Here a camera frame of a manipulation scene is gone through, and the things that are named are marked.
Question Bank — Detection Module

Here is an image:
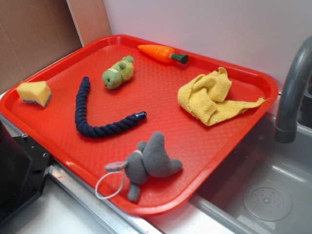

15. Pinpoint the grey faucet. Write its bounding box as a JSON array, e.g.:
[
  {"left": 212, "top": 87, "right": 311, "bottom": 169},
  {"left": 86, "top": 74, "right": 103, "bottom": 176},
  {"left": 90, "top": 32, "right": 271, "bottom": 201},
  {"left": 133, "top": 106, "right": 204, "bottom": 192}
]
[{"left": 273, "top": 37, "right": 312, "bottom": 143}]

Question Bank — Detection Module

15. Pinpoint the grey sink basin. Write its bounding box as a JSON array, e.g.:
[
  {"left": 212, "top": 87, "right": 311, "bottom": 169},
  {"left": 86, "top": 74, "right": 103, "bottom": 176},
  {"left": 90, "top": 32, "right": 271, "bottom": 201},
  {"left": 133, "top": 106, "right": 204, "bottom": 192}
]
[{"left": 191, "top": 114, "right": 312, "bottom": 234}]

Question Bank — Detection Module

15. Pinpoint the grey plush rabbit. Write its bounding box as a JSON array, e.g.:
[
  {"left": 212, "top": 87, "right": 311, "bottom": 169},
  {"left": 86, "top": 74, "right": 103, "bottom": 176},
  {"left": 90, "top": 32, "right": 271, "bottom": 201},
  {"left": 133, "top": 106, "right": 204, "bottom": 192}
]
[{"left": 95, "top": 132, "right": 183, "bottom": 203}]

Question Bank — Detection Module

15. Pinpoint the yellow sponge with grey pad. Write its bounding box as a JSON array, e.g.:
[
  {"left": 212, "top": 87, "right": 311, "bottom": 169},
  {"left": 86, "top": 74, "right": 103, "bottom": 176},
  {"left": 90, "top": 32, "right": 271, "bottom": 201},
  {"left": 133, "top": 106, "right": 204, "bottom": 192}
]
[{"left": 16, "top": 81, "right": 52, "bottom": 108}]

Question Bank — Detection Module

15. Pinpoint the green plush toy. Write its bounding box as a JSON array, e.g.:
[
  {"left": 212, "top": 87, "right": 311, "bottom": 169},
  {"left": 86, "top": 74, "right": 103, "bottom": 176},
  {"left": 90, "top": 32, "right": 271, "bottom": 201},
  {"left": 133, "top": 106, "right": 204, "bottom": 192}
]
[{"left": 102, "top": 56, "right": 134, "bottom": 90}]

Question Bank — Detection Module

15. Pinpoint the yellow cloth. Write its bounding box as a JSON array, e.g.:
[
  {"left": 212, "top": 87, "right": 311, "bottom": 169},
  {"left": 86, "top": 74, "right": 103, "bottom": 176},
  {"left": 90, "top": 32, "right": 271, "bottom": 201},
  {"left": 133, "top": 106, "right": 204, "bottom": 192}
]
[{"left": 177, "top": 67, "right": 266, "bottom": 126}]

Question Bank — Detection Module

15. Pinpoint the dark blue rope toy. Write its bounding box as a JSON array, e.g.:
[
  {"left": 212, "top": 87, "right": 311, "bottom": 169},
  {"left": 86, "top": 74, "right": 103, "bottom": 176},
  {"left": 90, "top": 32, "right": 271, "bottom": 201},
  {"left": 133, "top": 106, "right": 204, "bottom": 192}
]
[{"left": 75, "top": 77, "right": 147, "bottom": 138}]

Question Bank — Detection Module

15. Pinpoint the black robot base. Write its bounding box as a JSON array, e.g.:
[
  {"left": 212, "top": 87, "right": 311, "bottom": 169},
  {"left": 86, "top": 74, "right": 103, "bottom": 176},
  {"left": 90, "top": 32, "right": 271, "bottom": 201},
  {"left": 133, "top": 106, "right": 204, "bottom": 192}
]
[{"left": 0, "top": 123, "right": 51, "bottom": 225}]

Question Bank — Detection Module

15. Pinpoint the brown cardboard panel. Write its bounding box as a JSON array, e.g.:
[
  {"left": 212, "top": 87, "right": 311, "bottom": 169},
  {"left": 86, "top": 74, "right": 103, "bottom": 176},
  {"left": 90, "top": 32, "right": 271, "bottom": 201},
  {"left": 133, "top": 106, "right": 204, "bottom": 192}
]
[{"left": 0, "top": 0, "right": 111, "bottom": 93}]

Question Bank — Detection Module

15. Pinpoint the red plastic tray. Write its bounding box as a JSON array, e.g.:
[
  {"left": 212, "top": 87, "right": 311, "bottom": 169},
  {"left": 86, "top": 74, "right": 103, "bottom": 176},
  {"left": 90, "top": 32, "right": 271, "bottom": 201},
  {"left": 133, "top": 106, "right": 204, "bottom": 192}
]
[{"left": 0, "top": 35, "right": 278, "bottom": 216}]

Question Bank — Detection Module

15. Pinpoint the orange toy carrot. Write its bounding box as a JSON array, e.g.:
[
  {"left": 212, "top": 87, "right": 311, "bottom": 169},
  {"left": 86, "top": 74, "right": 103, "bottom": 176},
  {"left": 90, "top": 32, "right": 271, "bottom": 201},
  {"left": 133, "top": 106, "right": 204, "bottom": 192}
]
[{"left": 137, "top": 44, "right": 189, "bottom": 64}]

